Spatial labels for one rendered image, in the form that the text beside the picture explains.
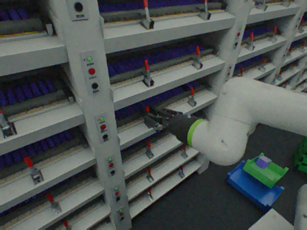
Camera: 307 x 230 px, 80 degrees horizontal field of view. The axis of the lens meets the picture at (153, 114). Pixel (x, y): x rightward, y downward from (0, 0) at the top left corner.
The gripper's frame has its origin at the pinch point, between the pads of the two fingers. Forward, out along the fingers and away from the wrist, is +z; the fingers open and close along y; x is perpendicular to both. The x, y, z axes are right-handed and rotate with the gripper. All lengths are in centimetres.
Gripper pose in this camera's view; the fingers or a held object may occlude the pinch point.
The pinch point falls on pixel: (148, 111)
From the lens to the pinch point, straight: 75.6
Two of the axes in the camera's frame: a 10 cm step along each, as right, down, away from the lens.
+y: 7.9, -3.6, 5.0
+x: -1.4, -9.0, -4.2
